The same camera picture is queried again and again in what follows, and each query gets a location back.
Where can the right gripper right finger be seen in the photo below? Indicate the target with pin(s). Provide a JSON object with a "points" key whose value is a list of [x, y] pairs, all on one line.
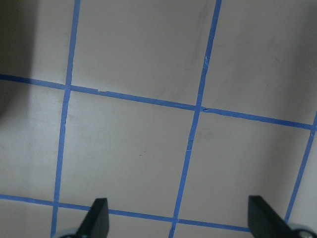
{"points": [[264, 222]]}

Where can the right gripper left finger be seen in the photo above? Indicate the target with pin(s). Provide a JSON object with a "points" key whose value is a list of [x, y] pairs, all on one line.
{"points": [[94, 225]]}

